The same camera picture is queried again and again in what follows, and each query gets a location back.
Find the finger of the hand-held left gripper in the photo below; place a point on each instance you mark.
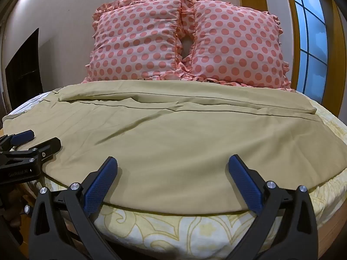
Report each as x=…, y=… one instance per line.
x=23, y=137
x=48, y=147

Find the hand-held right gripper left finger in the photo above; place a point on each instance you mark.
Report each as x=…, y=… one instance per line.
x=99, y=185

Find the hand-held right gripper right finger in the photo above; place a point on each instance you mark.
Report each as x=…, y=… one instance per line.
x=246, y=185

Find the olive green blanket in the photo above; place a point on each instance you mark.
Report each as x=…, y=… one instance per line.
x=173, y=146

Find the bed with yellow floral sheet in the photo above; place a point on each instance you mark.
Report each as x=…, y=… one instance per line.
x=173, y=234

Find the pink polka dot pillow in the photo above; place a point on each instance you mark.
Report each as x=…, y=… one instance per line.
x=233, y=48
x=135, y=40

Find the dark wall panel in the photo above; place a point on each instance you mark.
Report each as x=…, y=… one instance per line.
x=24, y=67

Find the window with yellow frame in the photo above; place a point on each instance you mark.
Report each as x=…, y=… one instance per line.
x=311, y=40

